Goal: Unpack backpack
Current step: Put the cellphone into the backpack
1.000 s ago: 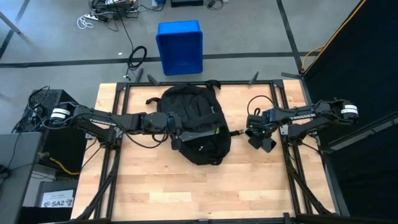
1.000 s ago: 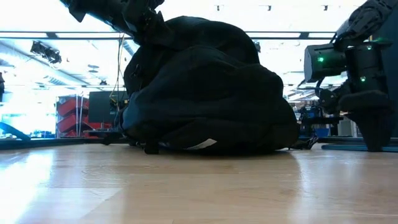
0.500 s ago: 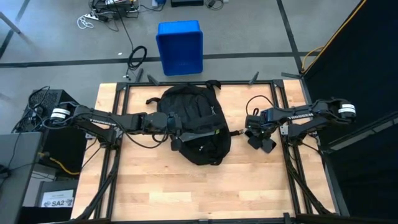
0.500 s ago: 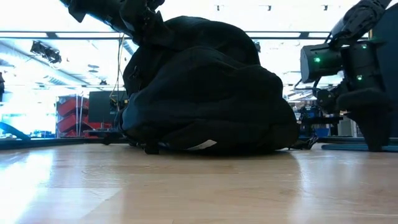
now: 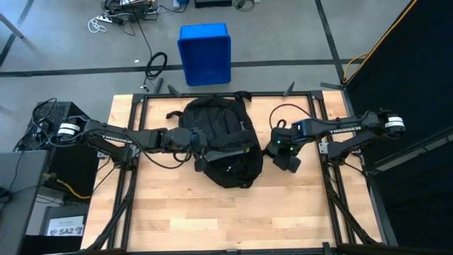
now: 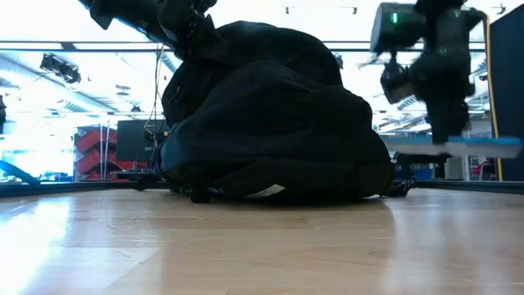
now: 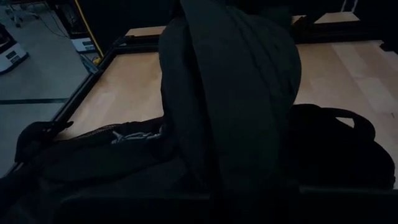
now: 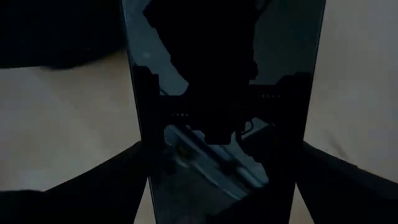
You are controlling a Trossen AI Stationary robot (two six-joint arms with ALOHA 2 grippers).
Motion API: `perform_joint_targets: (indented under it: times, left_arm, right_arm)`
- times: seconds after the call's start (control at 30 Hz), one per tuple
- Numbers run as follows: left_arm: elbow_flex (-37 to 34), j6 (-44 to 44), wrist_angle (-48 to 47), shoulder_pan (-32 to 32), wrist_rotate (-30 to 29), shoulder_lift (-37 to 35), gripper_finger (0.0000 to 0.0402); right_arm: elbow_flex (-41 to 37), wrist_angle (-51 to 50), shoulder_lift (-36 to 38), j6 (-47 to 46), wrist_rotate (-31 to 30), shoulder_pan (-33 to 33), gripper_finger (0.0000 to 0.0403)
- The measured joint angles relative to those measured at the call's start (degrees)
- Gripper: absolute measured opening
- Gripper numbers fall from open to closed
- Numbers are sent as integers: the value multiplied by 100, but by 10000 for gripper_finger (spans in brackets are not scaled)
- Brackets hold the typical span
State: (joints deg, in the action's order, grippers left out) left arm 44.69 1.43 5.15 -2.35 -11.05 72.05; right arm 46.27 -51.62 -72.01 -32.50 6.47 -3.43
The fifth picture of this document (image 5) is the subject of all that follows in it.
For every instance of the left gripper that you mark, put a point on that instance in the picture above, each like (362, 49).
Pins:
(184, 140)

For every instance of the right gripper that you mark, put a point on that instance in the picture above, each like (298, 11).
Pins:
(283, 148)

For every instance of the black backpack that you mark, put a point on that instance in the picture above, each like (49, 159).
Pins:
(226, 124)

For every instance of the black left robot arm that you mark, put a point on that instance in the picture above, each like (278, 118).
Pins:
(106, 136)

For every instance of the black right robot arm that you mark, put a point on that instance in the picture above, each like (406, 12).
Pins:
(347, 129)

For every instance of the blue plastic bin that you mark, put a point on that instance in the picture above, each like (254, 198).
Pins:
(205, 53)

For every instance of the black computer tower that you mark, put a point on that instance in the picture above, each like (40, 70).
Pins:
(74, 170)

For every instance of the black partition yellow edge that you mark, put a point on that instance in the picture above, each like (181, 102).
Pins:
(407, 88)

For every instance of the black flat box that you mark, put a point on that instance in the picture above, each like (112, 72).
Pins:
(212, 3)

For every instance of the white power strip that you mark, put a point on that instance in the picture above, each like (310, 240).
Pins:
(106, 18)

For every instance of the box with SA2 label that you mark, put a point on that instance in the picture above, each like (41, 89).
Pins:
(65, 226)

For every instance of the grey metal bar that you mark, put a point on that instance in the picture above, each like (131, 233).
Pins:
(12, 26)

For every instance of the black table frame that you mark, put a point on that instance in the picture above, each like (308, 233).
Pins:
(138, 97)

